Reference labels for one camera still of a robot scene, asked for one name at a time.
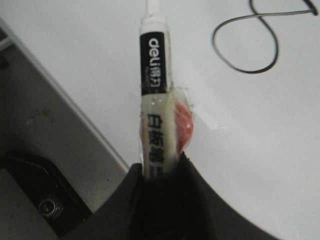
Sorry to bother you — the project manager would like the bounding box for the white black whiteboard marker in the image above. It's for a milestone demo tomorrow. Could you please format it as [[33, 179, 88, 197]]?
[[139, 0, 179, 180]]

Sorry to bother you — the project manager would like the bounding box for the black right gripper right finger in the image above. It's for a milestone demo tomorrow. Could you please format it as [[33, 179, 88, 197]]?
[[174, 152, 280, 240]]

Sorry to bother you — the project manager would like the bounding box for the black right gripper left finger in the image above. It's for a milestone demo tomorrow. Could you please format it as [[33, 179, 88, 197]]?
[[62, 162, 148, 240]]

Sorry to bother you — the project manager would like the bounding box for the black whiteboard stand foot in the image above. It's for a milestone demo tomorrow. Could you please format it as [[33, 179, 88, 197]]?
[[0, 152, 93, 238]]

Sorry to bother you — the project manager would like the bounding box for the white whiteboard with aluminium frame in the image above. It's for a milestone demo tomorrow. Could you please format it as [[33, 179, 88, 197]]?
[[0, 0, 320, 240]]

